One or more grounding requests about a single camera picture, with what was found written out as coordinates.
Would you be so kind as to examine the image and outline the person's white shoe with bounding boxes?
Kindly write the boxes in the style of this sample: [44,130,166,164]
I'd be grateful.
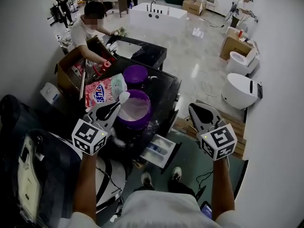
[171,166,183,182]
[141,171,155,190]

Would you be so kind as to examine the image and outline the wooden pallet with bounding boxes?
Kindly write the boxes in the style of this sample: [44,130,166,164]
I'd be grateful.
[174,99,248,159]

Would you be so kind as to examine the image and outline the black vanity cabinet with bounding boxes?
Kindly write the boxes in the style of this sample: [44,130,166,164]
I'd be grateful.
[105,35,168,71]

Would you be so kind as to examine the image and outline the white bathtub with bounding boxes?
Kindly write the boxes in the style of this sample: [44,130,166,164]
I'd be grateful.
[129,2,189,34]

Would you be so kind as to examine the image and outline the person's left white shoe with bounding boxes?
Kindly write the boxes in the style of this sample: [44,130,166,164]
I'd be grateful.
[141,171,155,190]

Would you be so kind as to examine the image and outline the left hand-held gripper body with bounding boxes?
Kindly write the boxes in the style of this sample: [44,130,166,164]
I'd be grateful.
[71,114,113,156]

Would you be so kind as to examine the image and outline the thin black cable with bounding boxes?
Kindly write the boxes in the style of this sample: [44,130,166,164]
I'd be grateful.
[95,166,124,200]

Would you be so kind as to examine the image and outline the white round toilet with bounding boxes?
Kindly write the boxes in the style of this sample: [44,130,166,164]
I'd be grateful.
[221,73,263,111]

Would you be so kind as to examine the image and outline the pink detergent bag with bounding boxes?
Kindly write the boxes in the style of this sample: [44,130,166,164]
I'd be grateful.
[85,73,128,113]

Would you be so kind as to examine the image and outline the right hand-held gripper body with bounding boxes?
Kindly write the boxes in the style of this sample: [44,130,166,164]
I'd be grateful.
[198,119,238,161]

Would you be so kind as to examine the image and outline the metal bar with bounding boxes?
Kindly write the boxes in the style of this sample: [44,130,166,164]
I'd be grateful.
[79,59,88,101]

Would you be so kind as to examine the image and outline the white labelled device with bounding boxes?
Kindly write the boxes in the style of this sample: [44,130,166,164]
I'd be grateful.
[17,135,43,223]

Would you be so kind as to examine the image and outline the white cable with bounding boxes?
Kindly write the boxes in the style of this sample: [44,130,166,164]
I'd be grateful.
[194,69,223,98]

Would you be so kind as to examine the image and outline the white detergent drawer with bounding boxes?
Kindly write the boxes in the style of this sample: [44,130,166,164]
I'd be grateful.
[140,133,182,175]

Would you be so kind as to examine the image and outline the red plastic tool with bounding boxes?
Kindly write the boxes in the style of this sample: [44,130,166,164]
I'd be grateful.
[92,57,116,77]

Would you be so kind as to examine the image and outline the person's right forearm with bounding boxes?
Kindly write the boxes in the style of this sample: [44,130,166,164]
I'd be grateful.
[210,157,236,222]

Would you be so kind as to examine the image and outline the person's left forearm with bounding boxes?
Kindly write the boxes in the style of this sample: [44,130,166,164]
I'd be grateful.
[72,152,98,221]

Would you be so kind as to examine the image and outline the open brown cardboard box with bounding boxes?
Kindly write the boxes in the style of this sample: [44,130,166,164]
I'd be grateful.
[54,37,117,97]

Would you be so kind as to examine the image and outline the white detergent powder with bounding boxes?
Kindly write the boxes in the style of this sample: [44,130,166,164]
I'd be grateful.
[118,97,151,122]

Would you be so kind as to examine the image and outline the small flower bunch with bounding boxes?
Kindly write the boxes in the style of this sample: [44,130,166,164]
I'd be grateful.
[115,26,129,38]

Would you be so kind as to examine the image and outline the person's black trousers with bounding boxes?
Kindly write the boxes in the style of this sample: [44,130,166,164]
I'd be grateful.
[133,179,198,200]

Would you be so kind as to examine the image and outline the white plastic container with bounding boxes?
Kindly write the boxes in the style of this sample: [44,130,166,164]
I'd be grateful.
[39,82,63,106]

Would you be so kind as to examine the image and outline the smartphone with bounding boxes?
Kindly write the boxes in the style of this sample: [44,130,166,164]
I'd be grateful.
[199,200,213,220]

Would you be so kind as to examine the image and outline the person's white shirt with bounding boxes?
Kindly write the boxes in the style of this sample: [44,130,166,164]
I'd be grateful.
[57,190,239,228]

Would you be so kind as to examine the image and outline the brown wooden desk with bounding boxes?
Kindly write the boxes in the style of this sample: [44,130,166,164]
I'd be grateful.
[101,0,129,18]

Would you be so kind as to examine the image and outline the purple plastic lid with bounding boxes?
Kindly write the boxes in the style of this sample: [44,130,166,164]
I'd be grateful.
[123,65,149,85]

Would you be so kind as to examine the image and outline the white plastic scoop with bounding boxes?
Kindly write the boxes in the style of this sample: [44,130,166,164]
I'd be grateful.
[118,91,131,105]

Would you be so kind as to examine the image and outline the white sink basin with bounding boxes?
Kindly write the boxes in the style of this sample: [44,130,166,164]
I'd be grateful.
[113,40,143,59]

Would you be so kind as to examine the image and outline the white appliance with black stripe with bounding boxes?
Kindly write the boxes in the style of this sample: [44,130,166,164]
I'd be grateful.
[94,154,127,214]

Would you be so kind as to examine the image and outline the black washing machine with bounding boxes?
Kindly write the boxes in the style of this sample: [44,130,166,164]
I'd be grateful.
[78,55,182,174]

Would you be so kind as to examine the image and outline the person's right white shoe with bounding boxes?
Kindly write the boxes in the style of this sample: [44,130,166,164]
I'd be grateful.
[171,166,183,182]

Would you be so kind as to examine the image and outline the purple plastic tub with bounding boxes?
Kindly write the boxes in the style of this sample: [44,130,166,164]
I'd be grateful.
[117,89,154,131]

